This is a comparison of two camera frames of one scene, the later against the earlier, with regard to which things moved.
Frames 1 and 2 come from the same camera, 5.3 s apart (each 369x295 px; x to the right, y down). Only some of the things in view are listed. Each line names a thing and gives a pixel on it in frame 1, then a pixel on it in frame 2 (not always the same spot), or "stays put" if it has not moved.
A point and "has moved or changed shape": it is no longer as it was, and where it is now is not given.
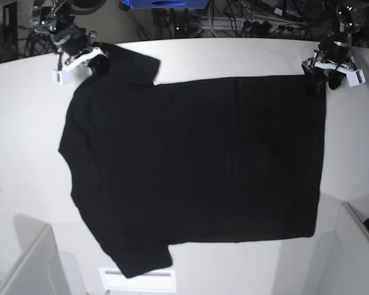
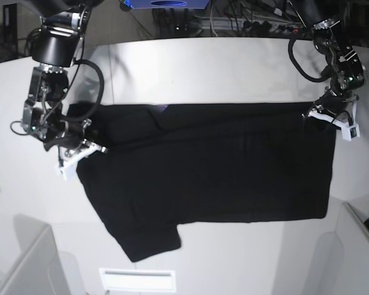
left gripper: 334,55 → 334,106
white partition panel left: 39,270 stays put
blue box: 166,3 stays put
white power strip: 253,24 stays put
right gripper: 79,46 → 74,147
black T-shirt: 152,165 has moved or changed shape
